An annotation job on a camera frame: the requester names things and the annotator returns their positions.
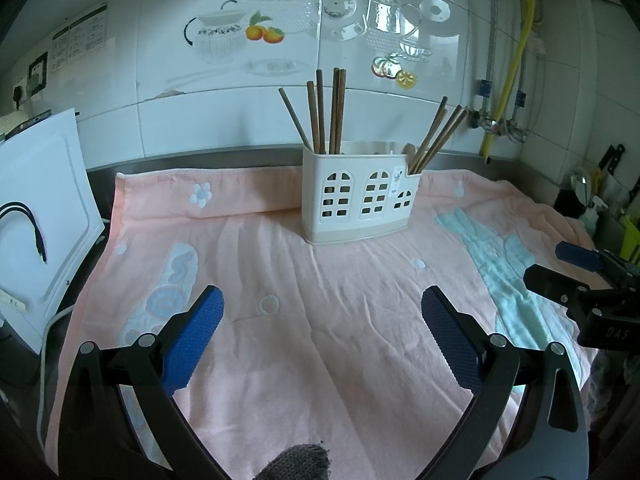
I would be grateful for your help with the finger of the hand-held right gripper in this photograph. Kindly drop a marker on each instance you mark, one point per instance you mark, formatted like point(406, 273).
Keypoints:
point(555, 285)
point(580, 255)

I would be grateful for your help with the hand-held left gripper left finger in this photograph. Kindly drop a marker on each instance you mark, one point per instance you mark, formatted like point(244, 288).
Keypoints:
point(197, 340)

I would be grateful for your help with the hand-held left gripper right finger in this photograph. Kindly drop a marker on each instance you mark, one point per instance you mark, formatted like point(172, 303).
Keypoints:
point(452, 340)

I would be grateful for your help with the white utensil holder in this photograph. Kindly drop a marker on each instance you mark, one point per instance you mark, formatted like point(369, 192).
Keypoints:
point(360, 225)

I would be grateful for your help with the wooden chopstick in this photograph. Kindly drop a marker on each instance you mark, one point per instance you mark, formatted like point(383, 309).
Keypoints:
point(313, 115)
point(340, 110)
point(429, 127)
point(448, 135)
point(431, 135)
point(296, 120)
point(320, 110)
point(440, 137)

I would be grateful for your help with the person's right hand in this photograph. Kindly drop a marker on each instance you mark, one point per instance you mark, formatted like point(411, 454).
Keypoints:
point(607, 372)

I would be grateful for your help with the person's left hand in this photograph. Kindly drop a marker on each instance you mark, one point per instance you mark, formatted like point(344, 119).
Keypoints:
point(295, 462)

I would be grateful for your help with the white bottle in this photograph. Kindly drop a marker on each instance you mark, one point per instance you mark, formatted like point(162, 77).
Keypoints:
point(594, 212)

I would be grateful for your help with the yellow-green cutting board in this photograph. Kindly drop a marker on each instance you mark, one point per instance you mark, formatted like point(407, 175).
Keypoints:
point(631, 237)

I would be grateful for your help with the black utensil block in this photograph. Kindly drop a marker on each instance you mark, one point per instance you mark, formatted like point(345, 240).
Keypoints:
point(567, 202)

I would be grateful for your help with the metal ladle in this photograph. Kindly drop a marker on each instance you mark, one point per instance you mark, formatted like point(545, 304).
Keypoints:
point(581, 180)

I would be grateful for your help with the black knife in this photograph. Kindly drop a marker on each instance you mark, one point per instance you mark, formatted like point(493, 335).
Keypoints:
point(612, 160)

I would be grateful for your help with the pink towel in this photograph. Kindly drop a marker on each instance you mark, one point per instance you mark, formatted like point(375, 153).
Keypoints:
point(325, 320)

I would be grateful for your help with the metal gas valve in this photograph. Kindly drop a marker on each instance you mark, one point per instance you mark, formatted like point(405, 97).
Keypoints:
point(495, 125)

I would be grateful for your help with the blue pipe clip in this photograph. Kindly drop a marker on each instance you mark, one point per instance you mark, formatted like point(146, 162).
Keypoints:
point(520, 98)
point(483, 88)

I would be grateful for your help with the pale wooden spoon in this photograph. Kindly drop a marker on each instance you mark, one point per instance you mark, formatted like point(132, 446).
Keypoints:
point(409, 150)

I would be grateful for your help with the white panel board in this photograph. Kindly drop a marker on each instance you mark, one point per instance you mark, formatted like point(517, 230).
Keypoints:
point(55, 185)

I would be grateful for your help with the dark tablet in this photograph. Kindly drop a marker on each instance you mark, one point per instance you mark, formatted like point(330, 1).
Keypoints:
point(27, 121)

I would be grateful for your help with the black wall switch panel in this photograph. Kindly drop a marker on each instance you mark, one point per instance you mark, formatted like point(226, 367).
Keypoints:
point(38, 72)

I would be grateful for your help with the paper wall notices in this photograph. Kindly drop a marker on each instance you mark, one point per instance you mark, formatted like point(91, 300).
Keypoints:
point(80, 35)

